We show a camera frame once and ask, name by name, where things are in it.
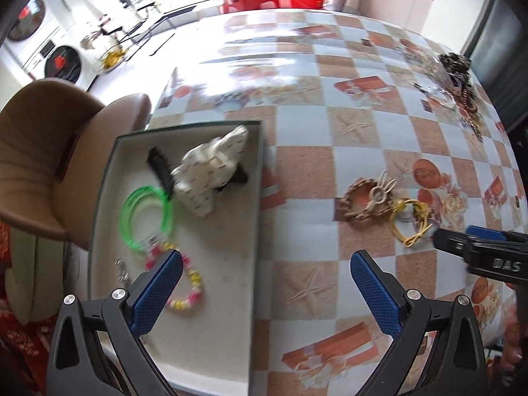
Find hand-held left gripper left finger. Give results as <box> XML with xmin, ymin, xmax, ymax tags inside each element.
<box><xmin>47</xmin><ymin>249</ymin><xmax>183</xmax><ymax>396</ymax></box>

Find grey curtain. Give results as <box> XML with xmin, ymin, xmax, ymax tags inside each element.
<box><xmin>461</xmin><ymin>0</ymin><xmax>528</xmax><ymax>133</ymax></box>

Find metal drying rack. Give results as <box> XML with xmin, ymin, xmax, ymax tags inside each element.
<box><xmin>82</xmin><ymin>0</ymin><xmax>179</xmax><ymax>57</ymax></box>

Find pink and yellow bead bracelet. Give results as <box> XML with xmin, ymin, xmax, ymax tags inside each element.
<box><xmin>144</xmin><ymin>244</ymin><xmax>204</xmax><ymax>311</ymax></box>

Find black snap hair clip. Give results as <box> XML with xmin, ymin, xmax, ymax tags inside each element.
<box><xmin>147</xmin><ymin>146</ymin><xmax>176</xmax><ymax>193</ymax></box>

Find brown woven bunny hair tie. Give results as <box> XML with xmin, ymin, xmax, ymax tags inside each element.
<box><xmin>340</xmin><ymin>170</ymin><xmax>399</xmax><ymax>226</ymax></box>

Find cream polka-dot bow hair clip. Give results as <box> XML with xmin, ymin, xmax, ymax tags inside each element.
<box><xmin>170</xmin><ymin>124</ymin><xmax>250</xmax><ymax>217</ymax></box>

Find green plastic bangles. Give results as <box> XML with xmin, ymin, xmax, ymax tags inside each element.
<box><xmin>119</xmin><ymin>185</ymin><xmax>174</xmax><ymax>251</ymax></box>

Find brown padded chair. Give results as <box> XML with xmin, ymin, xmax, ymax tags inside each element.
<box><xmin>0</xmin><ymin>78</ymin><xmax>151</xmax><ymax>326</ymax></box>

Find red patterned cloth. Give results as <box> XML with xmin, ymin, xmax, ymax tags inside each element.
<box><xmin>0</xmin><ymin>219</ymin><xmax>60</xmax><ymax>396</ymax></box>

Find person's right hand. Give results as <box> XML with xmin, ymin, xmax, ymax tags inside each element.
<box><xmin>500</xmin><ymin>300</ymin><xmax>528</xmax><ymax>364</ymax></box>

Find pile of hair accessories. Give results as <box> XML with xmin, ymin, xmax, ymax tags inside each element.
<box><xmin>412</xmin><ymin>51</ymin><xmax>492</xmax><ymax>138</ymax></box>

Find yellow hair tie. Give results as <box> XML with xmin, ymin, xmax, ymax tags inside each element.
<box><xmin>389</xmin><ymin>198</ymin><xmax>434</xmax><ymax>249</ymax></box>

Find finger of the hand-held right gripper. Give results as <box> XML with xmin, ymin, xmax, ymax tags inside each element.
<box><xmin>466</xmin><ymin>225</ymin><xmax>528</xmax><ymax>243</ymax></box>
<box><xmin>433</xmin><ymin>228</ymin><xmax>476</xmax><ymax>259</ymax></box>

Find checkered printed tablecloth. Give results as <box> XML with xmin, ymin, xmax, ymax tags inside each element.
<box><xmin>148</xmin><ymin>8</ymin><xmax>523</xmax><ymax>396</ymax></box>

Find white washing machine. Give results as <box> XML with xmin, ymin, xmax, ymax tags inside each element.
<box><xmin>24</xmin><ymin>29</ymin><xmax>100</xmax><ymax>92</ymax></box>
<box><xmin>7</xmin><ymin>0</ymin><xmax>63</xmax><ymax>67</ymax></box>

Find yellow ornament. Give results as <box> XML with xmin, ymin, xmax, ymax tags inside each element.
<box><xmin>99</xmin><ymin>45</ymin><xmax>128</xmax><ymax>72</ymax></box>

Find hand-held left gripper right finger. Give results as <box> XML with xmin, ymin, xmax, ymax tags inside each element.
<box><xmin>350</xmin><ymin>250</ymin><xmax>487</xmax><ymax>396</ymax></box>

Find grey-green cardboard box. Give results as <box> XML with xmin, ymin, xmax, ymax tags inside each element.
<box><xmin>88</xmin><ymin>120</ymin><xmax>265</xmax><ymax>395</ymax></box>

